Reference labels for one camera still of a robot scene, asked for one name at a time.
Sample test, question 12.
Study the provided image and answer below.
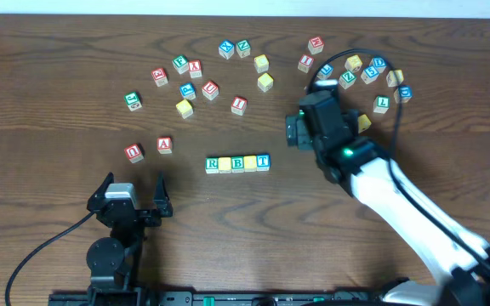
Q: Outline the blue X block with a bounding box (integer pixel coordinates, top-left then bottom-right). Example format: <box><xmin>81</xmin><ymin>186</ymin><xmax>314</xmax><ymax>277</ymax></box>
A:
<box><xmin>218</xmin><ymin>40</ymin><xmax>235</xmax><ymax>60</ymax></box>

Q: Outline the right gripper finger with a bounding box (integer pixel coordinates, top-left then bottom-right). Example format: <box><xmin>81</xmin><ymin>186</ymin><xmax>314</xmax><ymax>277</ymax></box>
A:
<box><xmin>296</xmin><ymin>121</ymin><xmax>313</xmax><ymax>150</ymax></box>
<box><xmin>285</xmin><ymin>115</ymin><xmax>299</xmax><ymax>147</ymax></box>

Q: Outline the blue L block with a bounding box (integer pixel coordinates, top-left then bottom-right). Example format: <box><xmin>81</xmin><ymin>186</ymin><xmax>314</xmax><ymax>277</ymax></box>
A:
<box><xmin>316</xmin><ymin>64</ymin><xmax>333</xmax><ymax>80</ymax></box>

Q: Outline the yellow block O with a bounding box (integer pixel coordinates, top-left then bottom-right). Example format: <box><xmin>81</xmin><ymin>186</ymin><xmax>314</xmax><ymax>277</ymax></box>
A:
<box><xmin>218</xmin><ymin>157</ymin><xmax>232</xmax><ymax>173</ymax></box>
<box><xmin>243</xmin><ymin>156</ymin><xmax>257</xmax><ymax>172</ymax></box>

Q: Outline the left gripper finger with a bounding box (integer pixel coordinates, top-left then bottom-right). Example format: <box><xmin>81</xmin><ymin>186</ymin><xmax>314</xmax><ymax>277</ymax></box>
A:
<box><xmin>152</xmin><ymin>173</ymin><xmax>174</xmax><ymax>218</ymax></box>
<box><xmin>87</xmin><ymin>173</ymin><xmax>114</xmax><ymax>213</ymax></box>

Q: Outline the green B block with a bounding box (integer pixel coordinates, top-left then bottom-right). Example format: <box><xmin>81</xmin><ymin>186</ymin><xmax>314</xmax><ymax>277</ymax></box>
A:
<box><xmin>231</xmin><ymin>156</ymin><xmax>244</xmax><ymax>173</ymax></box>

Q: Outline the green F block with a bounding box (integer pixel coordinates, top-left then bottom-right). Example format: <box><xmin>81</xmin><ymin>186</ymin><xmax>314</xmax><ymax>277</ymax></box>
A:
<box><xmin>172</xmin><ymin>54</ymin><xmax>189</xmax><ymax>75</ymax></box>

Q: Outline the red i block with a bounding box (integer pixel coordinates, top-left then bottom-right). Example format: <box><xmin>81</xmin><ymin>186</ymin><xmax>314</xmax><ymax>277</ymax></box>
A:
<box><xmin>231</xmin><ymin>97</ymin><xmax>248</xmax><ymax>116</ymax></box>
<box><xmin>298</xmin><ymin>54</ymin><xmax>314</xmax><ymax>73</ymax></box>

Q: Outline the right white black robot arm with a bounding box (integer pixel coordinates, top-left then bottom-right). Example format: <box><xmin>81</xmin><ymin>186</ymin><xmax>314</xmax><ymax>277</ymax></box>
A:
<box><xmin>286</xmin><ymin>90</ymin><xmax>490</xmax><ymax>305</ymax></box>

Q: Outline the green L block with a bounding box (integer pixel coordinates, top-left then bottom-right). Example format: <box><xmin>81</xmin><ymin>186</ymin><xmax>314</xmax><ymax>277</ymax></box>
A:
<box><xmin>373</xmin><ymin>95</ymin><xmax>390</xmax><ymax>114</ymax></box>

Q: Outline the red U block lower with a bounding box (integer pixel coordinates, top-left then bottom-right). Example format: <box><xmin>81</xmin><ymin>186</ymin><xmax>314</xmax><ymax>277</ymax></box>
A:
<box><xmin>124</xmin><ymin>144</ymin><xmax>144</xmax><ymax>163</ymax></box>

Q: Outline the red I block centre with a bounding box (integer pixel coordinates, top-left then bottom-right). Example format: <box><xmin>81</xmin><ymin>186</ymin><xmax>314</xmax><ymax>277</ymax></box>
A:
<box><xmin>231</xmin><ymin>97</ymin><xmax>248</xmax><ymax>116</ymax></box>

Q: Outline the red U block upper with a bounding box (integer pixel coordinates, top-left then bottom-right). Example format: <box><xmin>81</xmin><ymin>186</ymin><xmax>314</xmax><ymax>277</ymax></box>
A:
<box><xmin>202</xmin><ymin>81</ymin><xmax>219</xmax><ymax>100</ymax></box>

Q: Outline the green N block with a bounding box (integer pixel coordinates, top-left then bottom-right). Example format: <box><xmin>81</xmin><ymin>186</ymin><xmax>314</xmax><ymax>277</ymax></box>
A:
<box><xmin>236</xmin><ymin>40</ymin><xmax>251</xmax><ymax>58</ymax></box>

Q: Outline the blue S block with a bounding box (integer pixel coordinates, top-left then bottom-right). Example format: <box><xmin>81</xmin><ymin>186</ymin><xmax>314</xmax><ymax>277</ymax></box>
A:
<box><xmin>361</xmin><ymin>65</ymin><xmax>379</xmax><ymax>84</ymax></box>

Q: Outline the green Z block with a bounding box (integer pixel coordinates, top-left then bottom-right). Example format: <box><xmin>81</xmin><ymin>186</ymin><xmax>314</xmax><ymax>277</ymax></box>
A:
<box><xmin>339</xmin><ymin>71</ymin><xmax>356</xmax><ymax>89</ymax></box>

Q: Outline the blue T block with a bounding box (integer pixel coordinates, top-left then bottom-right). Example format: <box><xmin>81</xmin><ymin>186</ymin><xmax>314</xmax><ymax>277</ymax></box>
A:
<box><xmin>256</xmin><ymin>154</ymin><xmax>271</xmax><ymax>172</ymax></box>

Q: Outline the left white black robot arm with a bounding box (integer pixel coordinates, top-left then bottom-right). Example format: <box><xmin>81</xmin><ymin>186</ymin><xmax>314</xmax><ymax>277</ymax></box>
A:
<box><xmin>86</xmin><ymin>173</ymin><xmax>173</xmax><ymax>305</ymax></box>

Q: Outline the yellow 8 block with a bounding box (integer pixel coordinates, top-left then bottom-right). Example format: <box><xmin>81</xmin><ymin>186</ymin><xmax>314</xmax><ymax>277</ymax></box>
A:
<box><xmin>386</xmin><ymin>70</ymin><xmax>404</xmax><ymax>88</ymax></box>

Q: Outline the red u block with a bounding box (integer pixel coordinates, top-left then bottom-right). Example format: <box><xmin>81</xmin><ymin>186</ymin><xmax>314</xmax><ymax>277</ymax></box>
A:
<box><xmin>202</xmin><ymin>81</ymin><xmax>219</xmax><ymax>100</ymax></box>
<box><xmin>124</xmin><ymin>144</ymin><xmax>144</xmax><ymax>163</ymax></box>

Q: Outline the red H block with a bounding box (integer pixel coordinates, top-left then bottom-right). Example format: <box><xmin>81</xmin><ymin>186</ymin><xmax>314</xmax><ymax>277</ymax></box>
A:
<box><xmin>307</xmin><ymin>37</ymin><xmax>324</xmax><ymax>55</ymax></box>

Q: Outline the red A block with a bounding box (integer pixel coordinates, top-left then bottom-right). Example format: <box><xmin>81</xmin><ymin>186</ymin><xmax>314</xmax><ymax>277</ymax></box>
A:
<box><xmin>157</xmin><ymin>137</ymin><xmax>173</xmax><ymax>154</ymax></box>

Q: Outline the green J block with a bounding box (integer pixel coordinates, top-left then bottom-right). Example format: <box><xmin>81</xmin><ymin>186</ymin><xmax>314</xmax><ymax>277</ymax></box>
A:
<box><xmin>124</xmin><ymin>92</ymin><xmax>142</xmax><ymax>111</ymax></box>

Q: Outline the red G block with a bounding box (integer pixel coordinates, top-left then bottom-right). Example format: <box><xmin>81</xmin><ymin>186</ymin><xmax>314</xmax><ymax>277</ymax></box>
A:
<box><xmin>151</xmin><ymin>68</ymin><xmax>168</xmax><ymax>87</ymax></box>

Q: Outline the green R block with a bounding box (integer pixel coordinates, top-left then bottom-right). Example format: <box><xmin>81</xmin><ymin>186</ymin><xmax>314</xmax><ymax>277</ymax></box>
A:
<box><xmin>205</xmin><ymin>157</ymin><xmax>219</xmax><ymax>174</ymax></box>

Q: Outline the blue D block right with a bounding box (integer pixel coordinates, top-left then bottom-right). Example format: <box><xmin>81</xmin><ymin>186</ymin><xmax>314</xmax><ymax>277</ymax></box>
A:
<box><xmin>394</xmin><ymin>86</ymin><xmax>413</xmax><ymax>104</ymax></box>

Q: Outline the blue P block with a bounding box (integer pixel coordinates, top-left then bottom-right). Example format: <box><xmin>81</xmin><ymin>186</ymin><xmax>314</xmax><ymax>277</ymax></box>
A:
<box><xmin>179</xmin><ymin>82</ymin><xmax>196</xmax><ymax>100</ymax></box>

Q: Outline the red Y block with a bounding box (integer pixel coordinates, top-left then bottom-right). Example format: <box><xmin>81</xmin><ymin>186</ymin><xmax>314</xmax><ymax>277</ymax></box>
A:
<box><xmin>188</xmin><ymin>60</ymin><xmax>202</xmax><ymax>78</ymax></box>

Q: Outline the blue d block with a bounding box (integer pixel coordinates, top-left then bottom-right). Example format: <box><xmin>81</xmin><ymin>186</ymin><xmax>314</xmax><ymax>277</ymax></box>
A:
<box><xmin>369</xmin><ymin>56</ymin><xmax>387</xmax><ymax>73</ymax></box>
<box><xmin>394</xmin><ymin>86</ymin><xmax>413</xmax><ymax>104</ymax></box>

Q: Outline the blue D block upper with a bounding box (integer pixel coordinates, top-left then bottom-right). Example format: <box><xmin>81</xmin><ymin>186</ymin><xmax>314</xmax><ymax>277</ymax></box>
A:
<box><xmin>369</xmin><ymin>56</ymin><xmax>387</xmax><ymax>73</ymax></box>

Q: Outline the red I block right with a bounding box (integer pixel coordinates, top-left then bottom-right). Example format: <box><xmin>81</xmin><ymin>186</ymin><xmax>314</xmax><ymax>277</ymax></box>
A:
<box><xmin>298</xmin><ymin>54</ymin><xmax>314</xmax><ymax>73</ymax></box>

